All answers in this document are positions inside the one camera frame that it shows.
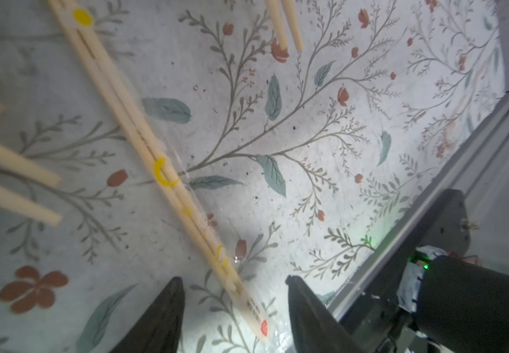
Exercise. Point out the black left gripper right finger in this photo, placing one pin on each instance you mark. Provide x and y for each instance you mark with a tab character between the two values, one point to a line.
313	327

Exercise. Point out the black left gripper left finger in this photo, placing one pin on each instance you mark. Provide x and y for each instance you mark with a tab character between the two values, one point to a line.
159	328

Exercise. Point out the metal base rail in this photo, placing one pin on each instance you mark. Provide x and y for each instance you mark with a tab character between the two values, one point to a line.
464	211

